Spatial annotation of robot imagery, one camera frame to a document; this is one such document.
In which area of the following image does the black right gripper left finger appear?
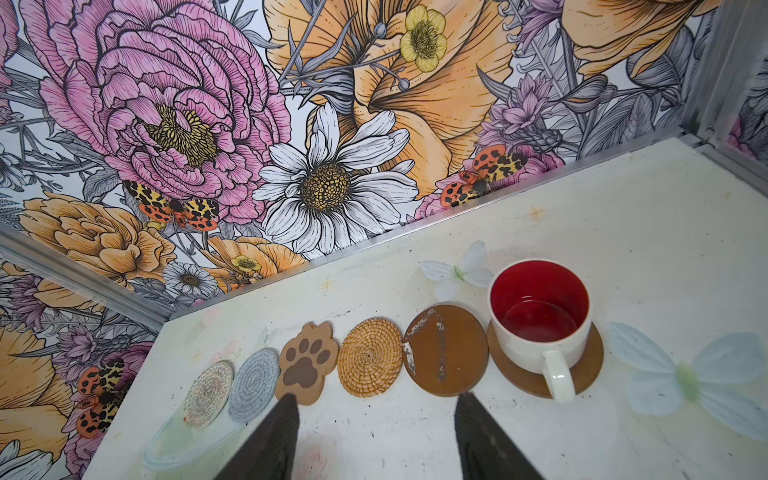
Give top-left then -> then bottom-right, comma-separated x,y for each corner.
215,394 -> 300,480

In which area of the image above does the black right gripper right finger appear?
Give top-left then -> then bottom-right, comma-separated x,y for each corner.
454,392 -> 543,480

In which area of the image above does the grey woven round coaster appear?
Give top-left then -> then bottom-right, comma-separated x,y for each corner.
228,348 -> 280,424

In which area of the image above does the multicolour woven round coaster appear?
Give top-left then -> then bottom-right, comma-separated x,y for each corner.
182,361 -> 234,429

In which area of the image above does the cork paw print coaster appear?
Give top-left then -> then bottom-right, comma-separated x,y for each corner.
275,321 -> 340,406

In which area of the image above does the scratched brown wooden round coaster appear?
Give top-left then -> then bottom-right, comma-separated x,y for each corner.
402,304 -> 489,397

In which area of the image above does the plain brown wooden round coaster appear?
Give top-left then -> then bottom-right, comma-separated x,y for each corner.
486,322 -> 604,399

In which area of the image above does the woven rattan round coaster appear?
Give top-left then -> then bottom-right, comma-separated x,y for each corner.
337,317 -> 403,398

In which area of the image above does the red inside white mug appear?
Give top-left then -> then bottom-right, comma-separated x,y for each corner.
488,258 -> 592,404

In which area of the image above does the aluminium frame corner post left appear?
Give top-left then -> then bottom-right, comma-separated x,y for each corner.
1,223 -> 173,331

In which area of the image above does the aluminium frame corner post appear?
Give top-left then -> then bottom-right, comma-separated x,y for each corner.
1,223 -> 173,331
681,1 -> 767,144

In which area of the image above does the aluminium frame corner post right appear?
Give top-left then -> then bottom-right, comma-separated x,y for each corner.
681,1 -> 767,144

